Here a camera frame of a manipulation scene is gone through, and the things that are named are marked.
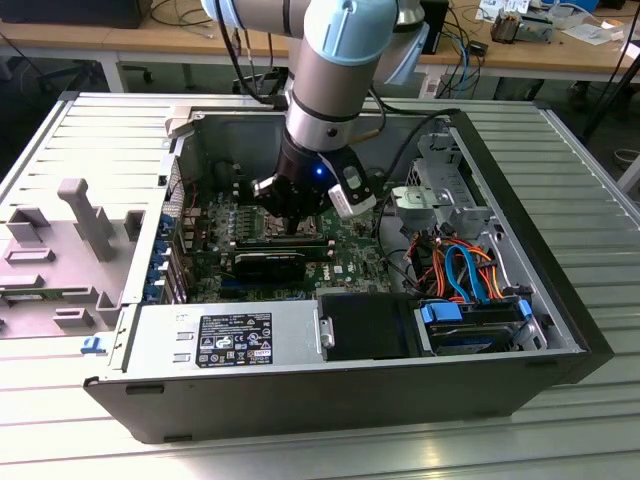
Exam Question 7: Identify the black RAM stick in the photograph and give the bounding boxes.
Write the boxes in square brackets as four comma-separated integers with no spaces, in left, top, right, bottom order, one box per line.
[233,234,335,259]

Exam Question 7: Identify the grey parts rack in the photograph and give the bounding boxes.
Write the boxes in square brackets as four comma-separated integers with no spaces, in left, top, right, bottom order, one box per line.
[0,177,147,342]

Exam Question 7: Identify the black camera cable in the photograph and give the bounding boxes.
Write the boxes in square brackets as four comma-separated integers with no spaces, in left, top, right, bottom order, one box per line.
[367,87,464,181]

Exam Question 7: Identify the blue wire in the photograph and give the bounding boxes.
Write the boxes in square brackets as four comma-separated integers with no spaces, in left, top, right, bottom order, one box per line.
[443,242,495,307]

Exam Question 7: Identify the orange wire bundle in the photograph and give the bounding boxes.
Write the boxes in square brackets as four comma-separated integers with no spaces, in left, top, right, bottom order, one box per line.
[408,233,502,302]

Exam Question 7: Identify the black graphics card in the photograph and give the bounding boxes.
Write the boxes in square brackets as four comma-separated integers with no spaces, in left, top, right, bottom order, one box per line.
[230,249,307,284]

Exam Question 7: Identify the wooden desk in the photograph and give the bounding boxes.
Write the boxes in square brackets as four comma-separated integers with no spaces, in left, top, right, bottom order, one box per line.
[0,0,640,96]

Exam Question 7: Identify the metal CPU cooler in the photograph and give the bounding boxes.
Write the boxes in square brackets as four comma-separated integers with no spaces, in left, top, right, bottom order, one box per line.
[488,10,525,45]

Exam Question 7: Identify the white paper sheets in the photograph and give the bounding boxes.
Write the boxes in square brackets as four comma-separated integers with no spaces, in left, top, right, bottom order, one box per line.
[562,19,626,47]

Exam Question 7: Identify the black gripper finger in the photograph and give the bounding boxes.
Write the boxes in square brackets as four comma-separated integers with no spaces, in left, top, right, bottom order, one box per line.
[251,174,304,235]

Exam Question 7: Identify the silver power supply unit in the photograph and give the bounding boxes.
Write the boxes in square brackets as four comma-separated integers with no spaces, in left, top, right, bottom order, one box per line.
[122,299,325,375]

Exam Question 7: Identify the CPU socket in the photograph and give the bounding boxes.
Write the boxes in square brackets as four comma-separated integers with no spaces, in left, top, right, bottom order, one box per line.
[259,200,324,240]

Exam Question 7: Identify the black and silver PC case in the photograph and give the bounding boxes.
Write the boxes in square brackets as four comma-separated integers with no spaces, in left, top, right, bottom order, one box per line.
[82,92,615,445]

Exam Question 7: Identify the black computer tower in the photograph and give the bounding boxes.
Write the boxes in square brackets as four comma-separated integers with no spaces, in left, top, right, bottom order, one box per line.
[0,0,151,30]

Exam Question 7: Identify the silver camera with black bracket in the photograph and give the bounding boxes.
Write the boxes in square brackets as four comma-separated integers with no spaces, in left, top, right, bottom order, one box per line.
[319,148,378,219]

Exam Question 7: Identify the black upright box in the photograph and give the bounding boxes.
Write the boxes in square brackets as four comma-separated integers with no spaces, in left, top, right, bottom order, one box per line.
[422,0,450,55]

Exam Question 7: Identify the hard disk in blue carrier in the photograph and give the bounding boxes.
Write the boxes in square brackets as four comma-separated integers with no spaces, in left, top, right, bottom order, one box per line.
[419,297,532,357]

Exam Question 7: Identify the silver drive cage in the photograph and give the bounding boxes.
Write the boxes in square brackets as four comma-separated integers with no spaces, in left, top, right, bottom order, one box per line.
[407,130,496,239]

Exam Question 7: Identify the green motherboard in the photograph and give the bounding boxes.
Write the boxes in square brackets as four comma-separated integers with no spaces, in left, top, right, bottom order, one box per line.
[182,174,401,304]

